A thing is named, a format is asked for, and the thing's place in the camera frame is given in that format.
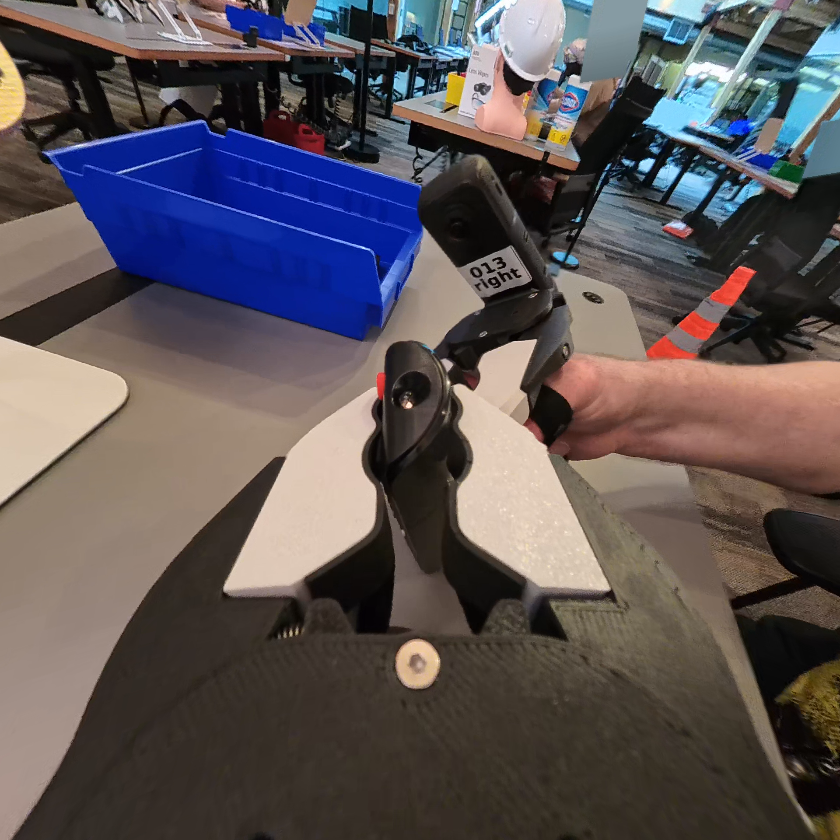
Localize white product box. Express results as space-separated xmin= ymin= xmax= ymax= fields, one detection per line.
xmin=457 ymin=45 xmax=501 ymax=120

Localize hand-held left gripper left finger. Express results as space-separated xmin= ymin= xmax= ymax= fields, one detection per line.
xmin=223 ymin=394 xmax=396 ymax=634

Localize person's right forearm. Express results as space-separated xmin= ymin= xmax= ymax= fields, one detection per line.
xmin=630 ymin=357 xmax=840 ymax=496

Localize grey top work table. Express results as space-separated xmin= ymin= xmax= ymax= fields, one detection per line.
xmin=0 ymin=0 xmax=286 ymax=142

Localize black chair armrest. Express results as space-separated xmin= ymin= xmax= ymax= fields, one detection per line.
xmin=763 ymin=508 xmax=840 ymax=595

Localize orange traffic cone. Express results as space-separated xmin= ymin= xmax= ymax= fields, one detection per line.
xmin=646 ymin=266 xmax=757 ymax=361

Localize blue plastic bin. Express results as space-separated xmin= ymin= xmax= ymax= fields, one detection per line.
xmin=42 ymin=120 xmax=424 ymax=342

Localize pink mannequin head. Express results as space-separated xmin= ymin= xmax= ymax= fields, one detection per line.
xmin=474 ymin=49 xmax=532 ymax=140

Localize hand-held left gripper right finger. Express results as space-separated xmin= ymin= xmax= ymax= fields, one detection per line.
xmin=449 ymin=385 xmax=613 ymax=634

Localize person's right hand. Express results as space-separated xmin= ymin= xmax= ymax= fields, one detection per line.
xmin=524 ymin=354 xmax=649 ymax=462

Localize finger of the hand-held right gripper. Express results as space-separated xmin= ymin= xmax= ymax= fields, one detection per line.
xmin=474 ymin=338 xmax=540 ymax=422

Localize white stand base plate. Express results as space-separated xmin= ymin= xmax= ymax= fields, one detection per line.
xmin=0 ymin=336 xmax=129 ymax=508

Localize row of work tables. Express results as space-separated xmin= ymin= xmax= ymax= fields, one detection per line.
xmin=646 ymin=98 xmax=805 ymax=217

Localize black office chair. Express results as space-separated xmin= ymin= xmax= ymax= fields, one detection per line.
xmin=702 ymin=177 xmax=840 ymax=363
xmin=545 ymin=77 xmax=667 ymax=250

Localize white wipes canister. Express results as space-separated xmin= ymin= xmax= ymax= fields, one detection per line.
xmin=548 ymin=73 xmax=592 ymax=147

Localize wooden top table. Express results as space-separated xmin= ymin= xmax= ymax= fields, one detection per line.
xmin=392 ymin=92 xmax=581 ymax=173

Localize grey desk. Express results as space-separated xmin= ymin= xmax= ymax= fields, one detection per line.
xmin=0 ymin=203 xmax=808 ymax=840

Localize small blue bin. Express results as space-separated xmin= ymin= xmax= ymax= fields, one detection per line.
xmin=225 ymin=3 xmax=284 ymax=40

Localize yellow black patterned pants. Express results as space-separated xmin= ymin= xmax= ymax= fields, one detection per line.
xmin=774 ymin=659 xmax=840 ymax=840

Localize black remote control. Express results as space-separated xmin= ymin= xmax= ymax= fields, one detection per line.
xmin=379 ymin=340 xmax=475 ymax=575

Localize white hard hat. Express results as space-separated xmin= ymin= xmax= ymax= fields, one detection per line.
xmin=499 ymin=0 xmax=567 ymax=83

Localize black pole stand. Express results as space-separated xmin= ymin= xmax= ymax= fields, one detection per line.
xmin=344 ymin=0 xmax=383 ymax=164

